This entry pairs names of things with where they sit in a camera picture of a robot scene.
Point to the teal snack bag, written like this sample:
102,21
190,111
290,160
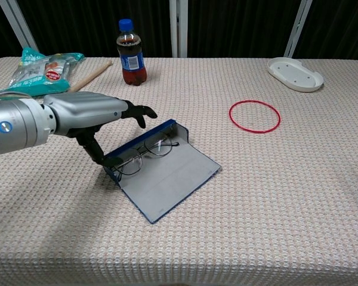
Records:
32,77

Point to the grey aluminium extrusion bar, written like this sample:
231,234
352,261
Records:
19,24
178,28
296,29

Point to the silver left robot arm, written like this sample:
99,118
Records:
18,125

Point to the white oval plastic tray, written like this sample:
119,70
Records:
295,74

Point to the cola bottle with blue cap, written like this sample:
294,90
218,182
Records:
131,59

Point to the wooden rolling pin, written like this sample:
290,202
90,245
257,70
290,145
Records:
89,78

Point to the beige waffle tablecloth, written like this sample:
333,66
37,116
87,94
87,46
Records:
226,208

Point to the blue floral glasses case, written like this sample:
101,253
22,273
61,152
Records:
167,178

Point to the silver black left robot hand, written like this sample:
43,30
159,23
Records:
83,111

